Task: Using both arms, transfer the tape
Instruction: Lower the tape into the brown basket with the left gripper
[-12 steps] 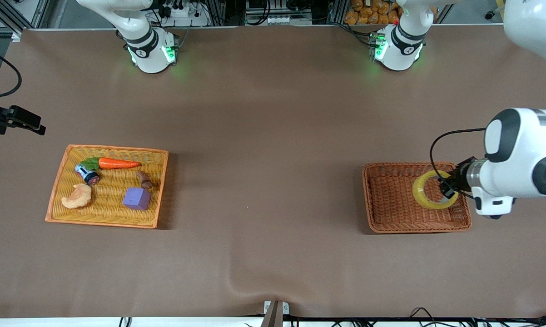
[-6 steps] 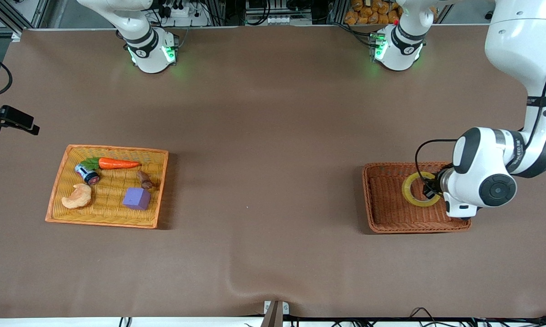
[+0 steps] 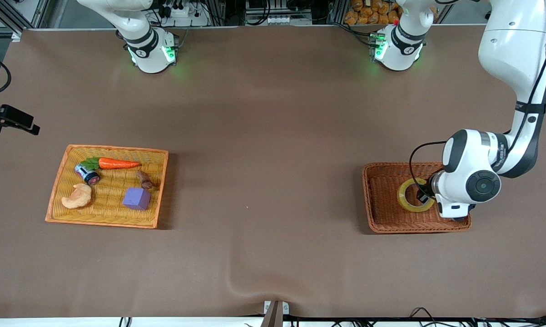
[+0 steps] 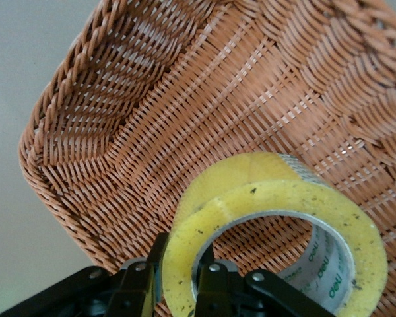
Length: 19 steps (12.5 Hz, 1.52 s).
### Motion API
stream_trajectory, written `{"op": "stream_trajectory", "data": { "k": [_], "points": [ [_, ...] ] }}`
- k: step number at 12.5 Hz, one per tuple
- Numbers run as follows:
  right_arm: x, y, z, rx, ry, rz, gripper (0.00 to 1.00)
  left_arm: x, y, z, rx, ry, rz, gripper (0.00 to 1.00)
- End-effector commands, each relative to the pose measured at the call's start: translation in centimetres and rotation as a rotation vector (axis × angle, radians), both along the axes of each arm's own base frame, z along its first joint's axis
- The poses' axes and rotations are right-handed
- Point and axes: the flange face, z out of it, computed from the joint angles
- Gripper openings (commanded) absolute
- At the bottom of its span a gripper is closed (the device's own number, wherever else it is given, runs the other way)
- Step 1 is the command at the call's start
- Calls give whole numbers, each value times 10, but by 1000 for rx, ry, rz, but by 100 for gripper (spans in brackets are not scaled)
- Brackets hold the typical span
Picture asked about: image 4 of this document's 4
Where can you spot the yellow clear tape roll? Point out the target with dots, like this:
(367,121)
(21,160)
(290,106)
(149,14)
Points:
(283,198)

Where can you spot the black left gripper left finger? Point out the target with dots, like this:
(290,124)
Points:
(85,297)

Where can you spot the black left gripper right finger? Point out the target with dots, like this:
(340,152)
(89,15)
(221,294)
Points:
(237,300)

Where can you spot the brown wicker basket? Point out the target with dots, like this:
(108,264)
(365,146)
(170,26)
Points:
(217,99)

